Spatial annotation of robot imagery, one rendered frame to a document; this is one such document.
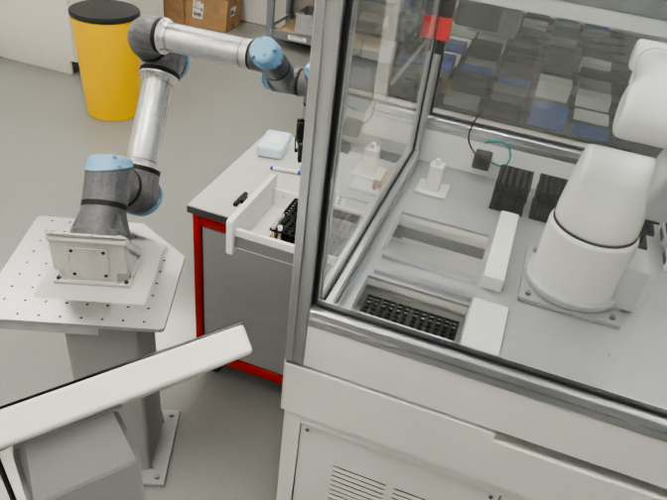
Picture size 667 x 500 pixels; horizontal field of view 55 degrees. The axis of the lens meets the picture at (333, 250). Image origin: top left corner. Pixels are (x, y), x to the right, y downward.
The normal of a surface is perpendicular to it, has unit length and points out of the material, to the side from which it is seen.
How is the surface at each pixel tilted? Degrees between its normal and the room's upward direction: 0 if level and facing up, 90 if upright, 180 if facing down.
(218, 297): 90
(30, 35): 90
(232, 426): 0
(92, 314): 0
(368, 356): 90
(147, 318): 0
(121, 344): 90
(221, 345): 40
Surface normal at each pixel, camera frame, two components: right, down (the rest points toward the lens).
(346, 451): -0.33, 0.52
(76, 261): 0.01, 0.58
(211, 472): 0.11, -0.80
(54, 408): 0.43, -0.28
